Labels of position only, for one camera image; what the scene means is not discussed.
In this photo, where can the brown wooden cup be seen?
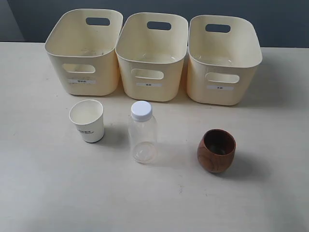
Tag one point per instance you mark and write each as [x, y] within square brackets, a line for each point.
[216, 151]

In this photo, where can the left cream plastic bin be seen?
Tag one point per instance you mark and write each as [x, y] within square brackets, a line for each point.
[81, 48]

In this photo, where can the white paper cup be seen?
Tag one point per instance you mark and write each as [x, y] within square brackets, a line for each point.
[87, 116]

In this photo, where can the middle cream plastic bin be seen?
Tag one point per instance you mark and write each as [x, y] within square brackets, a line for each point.
[151, 50]

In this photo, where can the right cream plastic bin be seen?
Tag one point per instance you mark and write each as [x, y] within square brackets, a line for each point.
[224, 54]

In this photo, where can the clear plastic bottle white cap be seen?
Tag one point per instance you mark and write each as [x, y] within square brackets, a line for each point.
[142, 132]

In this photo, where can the cream plastic bin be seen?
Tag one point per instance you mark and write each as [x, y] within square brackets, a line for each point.
[81, 48]
[151, 50]
[224, 54]

